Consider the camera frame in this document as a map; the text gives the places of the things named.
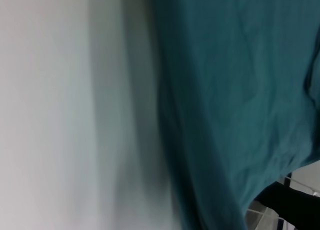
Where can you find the blue teal t-shirt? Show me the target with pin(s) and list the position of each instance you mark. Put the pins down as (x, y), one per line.
(237, 90)

